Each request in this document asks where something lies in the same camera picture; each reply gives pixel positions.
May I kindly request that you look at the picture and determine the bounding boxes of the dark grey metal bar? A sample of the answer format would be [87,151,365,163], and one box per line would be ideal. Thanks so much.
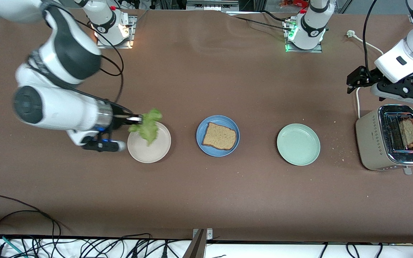
[182,229,207,258]

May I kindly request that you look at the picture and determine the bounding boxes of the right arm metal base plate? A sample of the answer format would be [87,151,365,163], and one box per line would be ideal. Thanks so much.
[96,15,137,49]

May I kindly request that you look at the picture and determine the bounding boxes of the white toaster power cable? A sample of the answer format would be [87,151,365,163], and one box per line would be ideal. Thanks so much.
[346,30,385,119]

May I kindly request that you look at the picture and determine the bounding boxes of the beige chrome toaster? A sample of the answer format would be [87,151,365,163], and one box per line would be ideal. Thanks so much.
[355,104,413,176]

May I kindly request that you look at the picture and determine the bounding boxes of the brown bread slice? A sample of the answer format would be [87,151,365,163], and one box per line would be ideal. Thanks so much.
[202,122,237,151]
[398,118,413,148]

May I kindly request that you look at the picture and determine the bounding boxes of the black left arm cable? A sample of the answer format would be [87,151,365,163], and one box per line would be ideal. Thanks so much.
[362,0,381,71]

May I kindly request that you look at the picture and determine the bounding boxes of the black cable tangle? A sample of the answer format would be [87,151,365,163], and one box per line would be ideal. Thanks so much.
[31,234,193,258]

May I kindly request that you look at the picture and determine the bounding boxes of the small metal bracket plate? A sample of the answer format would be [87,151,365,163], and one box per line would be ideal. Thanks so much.
[192,228,213,241]

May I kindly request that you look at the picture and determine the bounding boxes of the mint green round plate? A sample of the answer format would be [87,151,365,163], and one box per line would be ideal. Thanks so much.
[277,124,321,166]

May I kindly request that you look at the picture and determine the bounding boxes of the black base supply cables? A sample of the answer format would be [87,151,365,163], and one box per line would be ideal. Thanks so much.
[226,10,295,33]

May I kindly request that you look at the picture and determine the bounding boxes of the red orange object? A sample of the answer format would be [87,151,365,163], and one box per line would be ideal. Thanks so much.
[279,0,309,8]

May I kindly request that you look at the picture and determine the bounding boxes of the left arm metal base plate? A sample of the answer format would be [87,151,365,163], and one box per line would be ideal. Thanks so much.
[284,18,323,53]

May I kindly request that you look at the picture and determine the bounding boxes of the green lettuce leaf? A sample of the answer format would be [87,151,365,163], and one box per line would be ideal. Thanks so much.
[128,109,163,146]

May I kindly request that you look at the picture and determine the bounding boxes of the beige round plate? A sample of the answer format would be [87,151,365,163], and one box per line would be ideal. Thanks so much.
[127,121,172,164]

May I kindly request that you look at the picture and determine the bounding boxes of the blue round plate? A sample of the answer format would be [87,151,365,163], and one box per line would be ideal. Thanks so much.
[196,115,240,157]

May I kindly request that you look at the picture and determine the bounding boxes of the grey power strip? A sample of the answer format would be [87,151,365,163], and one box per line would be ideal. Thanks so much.
[186,0,240,11]

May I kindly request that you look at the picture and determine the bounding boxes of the teal cable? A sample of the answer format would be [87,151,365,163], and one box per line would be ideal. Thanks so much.
[0,233,26,258]

